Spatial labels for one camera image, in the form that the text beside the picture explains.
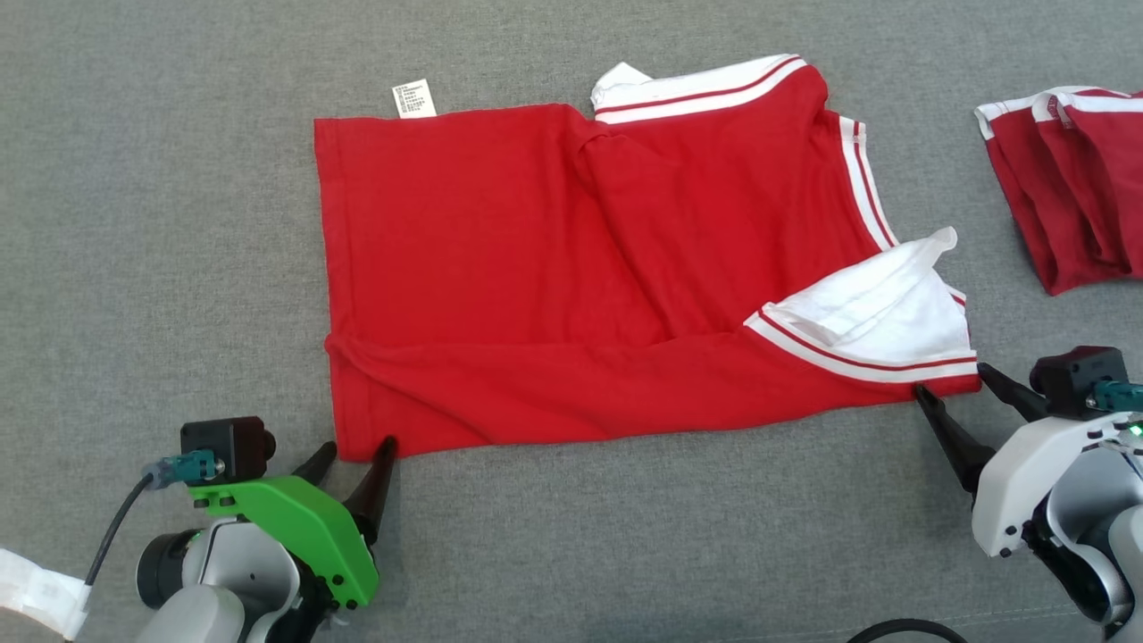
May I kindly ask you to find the teal-plug camera cable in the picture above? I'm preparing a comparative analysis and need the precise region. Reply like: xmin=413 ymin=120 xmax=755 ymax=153
xmin=1089 ymin=380 xmax=1143 ymax=413
xmin=85 ymin=449 xmax=220 ymax=590

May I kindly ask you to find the red basketball jersey white trim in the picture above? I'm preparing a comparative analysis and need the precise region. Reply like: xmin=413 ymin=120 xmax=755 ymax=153
xmin=313 ymin=54 xmax=983 ymax=463

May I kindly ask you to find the grey fabric sofa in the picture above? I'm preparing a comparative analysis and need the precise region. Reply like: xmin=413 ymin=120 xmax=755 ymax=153
xmin=0 ymin=0 xmax=1143 ymax=643

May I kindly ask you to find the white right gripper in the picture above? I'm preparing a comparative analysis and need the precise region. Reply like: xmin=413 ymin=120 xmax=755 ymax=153
xmin=914 ymin=361 xmax=1143 ymax=561

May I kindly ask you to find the thick black looped cable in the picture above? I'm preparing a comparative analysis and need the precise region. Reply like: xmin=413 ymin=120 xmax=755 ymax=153
xmin=844 ymin=618 xmax=970 ymax=643

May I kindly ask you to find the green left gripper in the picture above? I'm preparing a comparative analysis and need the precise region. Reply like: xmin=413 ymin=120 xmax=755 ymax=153
xmin=188 ymin=435 xmax=399 ymax=612

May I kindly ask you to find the white tape label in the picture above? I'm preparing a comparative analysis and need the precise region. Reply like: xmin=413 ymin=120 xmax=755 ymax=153
xmin=0 ymin=547 xmax=92 ymax=641

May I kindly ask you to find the teal-plug left camera cable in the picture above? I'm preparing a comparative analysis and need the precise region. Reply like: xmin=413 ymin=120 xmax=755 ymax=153
xmin=85 ymin=449 xmax=220 ymax=590

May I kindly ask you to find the red shorts white hem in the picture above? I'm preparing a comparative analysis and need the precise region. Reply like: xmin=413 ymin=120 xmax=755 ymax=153
xmin=973 ymin=86 xmax=1143 ymax=296

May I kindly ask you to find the teal-plug right camera cable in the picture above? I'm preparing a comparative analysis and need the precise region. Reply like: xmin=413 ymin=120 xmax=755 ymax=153
xmin=1089 ymin=380 xmax=1143 ymax=413

